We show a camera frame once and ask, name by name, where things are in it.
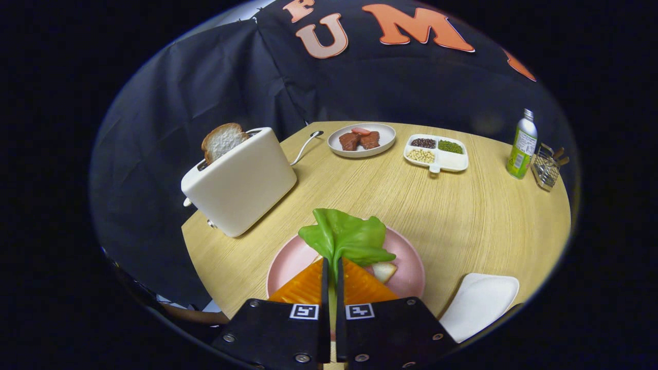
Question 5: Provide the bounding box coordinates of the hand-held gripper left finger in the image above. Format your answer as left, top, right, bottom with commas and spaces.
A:
211, 258, 331, 369

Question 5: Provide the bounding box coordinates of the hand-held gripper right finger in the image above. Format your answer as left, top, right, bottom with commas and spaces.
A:
335, 258, 458, 369

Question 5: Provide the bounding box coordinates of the green lettuce leaf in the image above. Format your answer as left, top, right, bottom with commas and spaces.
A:
298, 208, 396, 281

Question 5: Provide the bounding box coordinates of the toasted bread slice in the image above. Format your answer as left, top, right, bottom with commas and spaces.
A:
201, 123, 251, 165

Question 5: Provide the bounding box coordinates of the pink plate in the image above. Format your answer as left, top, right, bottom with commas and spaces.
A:
266, 226, 426, 309

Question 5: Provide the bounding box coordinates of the plain bread slice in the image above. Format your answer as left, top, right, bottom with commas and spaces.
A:
371, 262, 398, 284

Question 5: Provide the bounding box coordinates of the white toaster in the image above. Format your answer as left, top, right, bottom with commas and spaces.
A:
181, 127, 298, 238

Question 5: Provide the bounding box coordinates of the white rectangular plate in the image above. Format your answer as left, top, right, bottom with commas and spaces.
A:
440, 273, 520, 343

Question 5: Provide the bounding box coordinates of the round white plate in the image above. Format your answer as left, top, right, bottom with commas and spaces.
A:
327, 123, 396, 158

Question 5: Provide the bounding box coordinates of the white divided dish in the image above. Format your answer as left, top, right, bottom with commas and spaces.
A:
403, 134, 469, 174

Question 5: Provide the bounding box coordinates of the black backdrop cloth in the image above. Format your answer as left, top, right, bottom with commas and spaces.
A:
90, 0, 571, 309

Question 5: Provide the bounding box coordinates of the green label bottle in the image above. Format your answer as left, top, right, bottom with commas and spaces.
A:
506, 108, 538, 179

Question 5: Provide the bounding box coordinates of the white toaster cable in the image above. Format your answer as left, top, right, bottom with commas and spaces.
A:
289, 131, 324, 166

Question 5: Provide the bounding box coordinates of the wire cutlery holder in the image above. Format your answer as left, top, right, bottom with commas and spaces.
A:
531, 144, 570, 192

